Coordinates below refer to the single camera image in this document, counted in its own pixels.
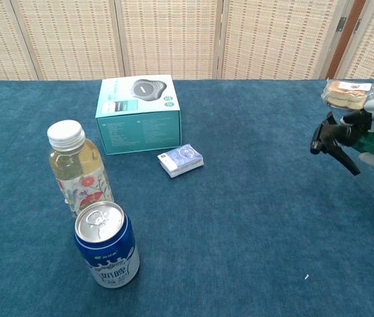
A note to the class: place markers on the green spray bottle black trigger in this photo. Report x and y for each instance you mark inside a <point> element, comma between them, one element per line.
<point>330,135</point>

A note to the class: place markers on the yellow drink bottle white cap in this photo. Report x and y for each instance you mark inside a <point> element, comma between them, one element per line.
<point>74,165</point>

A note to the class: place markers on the bagged sandwich cakes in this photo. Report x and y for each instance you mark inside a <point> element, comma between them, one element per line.
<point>345,94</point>

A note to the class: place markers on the metal screen hinge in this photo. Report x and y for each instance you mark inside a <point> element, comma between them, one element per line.
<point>357,25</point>
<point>340,24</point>

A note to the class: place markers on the blue velvet tablecloth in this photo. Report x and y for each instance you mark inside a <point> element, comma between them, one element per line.
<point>206,214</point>

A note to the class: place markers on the blue tissue pack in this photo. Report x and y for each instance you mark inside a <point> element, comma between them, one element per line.
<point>180,160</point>

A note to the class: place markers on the woven bamboo folding screen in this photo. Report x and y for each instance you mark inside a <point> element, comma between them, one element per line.
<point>173,36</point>

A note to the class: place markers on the teal speaker product box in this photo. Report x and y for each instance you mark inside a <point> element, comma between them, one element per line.
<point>137,112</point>

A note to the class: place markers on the blue white milk can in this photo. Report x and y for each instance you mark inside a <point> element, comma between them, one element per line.
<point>107,251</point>

